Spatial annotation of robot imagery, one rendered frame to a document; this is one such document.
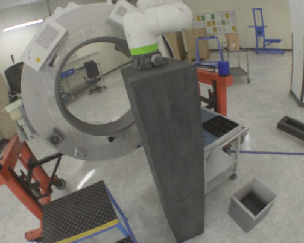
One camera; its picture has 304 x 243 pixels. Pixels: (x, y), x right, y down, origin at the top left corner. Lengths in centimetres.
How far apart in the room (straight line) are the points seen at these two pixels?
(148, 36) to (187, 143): 47
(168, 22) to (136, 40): 15
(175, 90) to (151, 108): 11
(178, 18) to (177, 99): 31
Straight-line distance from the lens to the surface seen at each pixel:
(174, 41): 769
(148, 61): 67
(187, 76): 62
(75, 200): 134
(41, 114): 148
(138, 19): 71
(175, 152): 73
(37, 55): 125
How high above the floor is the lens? 148
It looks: 28 degrees down
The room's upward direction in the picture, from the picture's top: 14 degrees counter-clockwise
